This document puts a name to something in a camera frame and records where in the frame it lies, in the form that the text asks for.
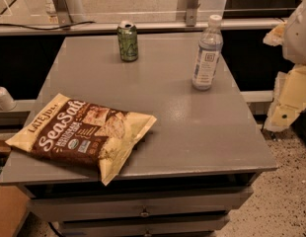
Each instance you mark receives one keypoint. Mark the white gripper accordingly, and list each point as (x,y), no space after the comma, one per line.
(299,37)

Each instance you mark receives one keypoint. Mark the brown sea salt chip bag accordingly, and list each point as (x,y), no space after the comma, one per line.
(78,132)

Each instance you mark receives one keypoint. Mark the clear plastic water bottle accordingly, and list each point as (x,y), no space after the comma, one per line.
(209,50)

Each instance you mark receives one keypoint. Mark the grey drawer cabinet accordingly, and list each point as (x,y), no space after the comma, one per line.
(200,140)

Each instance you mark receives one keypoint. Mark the upper grey drawer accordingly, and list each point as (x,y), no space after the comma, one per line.
(139,205)

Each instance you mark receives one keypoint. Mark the grey drawer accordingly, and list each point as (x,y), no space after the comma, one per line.
(198,224)
(139,205)

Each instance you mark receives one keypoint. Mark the green soda can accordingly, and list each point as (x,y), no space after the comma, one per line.
(127,41)

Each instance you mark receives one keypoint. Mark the lower grey drawer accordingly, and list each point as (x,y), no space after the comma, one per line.
(198,224)

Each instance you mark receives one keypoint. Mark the white pipe fitting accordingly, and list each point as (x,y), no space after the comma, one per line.
(7,102)

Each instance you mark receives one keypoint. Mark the brown cardboard box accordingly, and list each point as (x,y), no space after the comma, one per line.
(13,211)

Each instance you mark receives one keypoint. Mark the left metal bracket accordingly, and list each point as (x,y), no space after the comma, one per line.
(62,13)

